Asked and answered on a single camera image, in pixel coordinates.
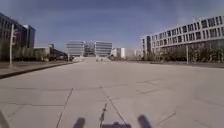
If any distant white building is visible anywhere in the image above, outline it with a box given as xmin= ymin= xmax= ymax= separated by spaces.
xmin=110 ymin=47 xmax=127 ymax=60

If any grey concrete slab plaza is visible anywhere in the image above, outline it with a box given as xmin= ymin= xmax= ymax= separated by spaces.
xmin=0 ymin=57 xmax=224 ymax=128

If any distant pale building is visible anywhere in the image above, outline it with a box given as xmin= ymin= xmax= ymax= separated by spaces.
xmin=134 ymin=49 xmax=143 ymax=61

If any pale glass twin-block building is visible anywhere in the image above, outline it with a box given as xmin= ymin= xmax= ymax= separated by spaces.
xmin=65 ymin=40 xmax=113 ymax=58

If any low tan building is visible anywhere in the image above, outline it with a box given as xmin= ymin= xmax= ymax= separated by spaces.
xmin=33 ymin=43 xmax=70 ymax=62

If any robot's own part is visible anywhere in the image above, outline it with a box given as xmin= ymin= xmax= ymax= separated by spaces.
xmin=72 ymin=116 xmax=87 ymax=128
xmin=137 ymin=114 xmax=153 ymax=128

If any pale pole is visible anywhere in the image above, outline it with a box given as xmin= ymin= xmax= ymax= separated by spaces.
xmin=185 ymin=44 xmax=190 ymax=65
xmin=9 ymin=23 xmax=16 ymax=66

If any long white building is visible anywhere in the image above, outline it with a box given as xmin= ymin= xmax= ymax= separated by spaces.
xmin=139 ymin=14 xmax=224 ymax=63

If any grey side pavement strip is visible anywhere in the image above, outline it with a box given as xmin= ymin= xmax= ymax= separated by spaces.
xmin=0 ymin=60 xmax=72 ymax=76

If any row of trees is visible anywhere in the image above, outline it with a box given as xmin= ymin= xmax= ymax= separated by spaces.
xmin=0 ymin=38 xmax=51 ymax=63
xmin=146 ymin=41 xmax=224 ymax=64

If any dark kerb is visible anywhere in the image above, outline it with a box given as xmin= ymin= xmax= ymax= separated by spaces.
xmin=0 ymin=61 xmax=77 ymax=80

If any dark glass building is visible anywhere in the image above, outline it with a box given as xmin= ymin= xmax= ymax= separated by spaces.
xmin=0 ymin=12 xmax=37 ymax=51

